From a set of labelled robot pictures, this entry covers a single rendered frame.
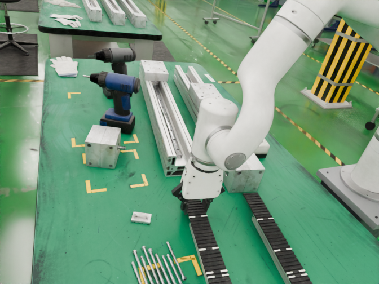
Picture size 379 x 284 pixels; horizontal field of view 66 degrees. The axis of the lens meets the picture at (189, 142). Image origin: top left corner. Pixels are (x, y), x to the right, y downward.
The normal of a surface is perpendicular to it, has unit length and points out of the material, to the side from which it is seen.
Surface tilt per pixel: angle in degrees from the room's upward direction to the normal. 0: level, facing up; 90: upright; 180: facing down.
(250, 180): 90
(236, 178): 90
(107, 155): 90
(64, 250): 0
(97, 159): 90
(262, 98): 45
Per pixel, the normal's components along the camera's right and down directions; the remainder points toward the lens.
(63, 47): 0.34, 0.57
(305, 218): 0.16, -0.82
